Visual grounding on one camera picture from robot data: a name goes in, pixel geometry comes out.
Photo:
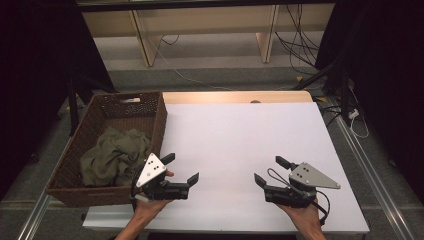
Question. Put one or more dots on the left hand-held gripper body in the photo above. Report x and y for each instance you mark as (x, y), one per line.
(151, 170)

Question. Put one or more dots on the dark curtain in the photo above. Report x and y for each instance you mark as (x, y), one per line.
(36, 73)
(393, 73)

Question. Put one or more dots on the person's right hand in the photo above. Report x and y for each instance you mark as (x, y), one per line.
(300, 215)

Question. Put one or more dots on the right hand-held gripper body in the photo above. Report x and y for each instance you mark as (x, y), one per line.
(308, 176)

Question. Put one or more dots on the olive green cloth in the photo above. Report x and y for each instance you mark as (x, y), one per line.
(113, 156)

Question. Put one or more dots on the white table cover sheet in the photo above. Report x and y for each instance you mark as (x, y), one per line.
(240, 140)

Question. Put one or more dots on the brown wicker basket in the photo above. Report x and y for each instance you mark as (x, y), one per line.
(110, 113)

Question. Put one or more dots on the black metal stand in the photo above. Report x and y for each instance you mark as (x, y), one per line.
(73, 106)
(316, 76)

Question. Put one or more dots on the silver metal rail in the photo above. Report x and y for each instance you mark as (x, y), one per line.
(376, 180)
(33, 216)

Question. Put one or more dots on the light wooden shelf unit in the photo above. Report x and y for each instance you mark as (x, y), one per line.
(206, 20)

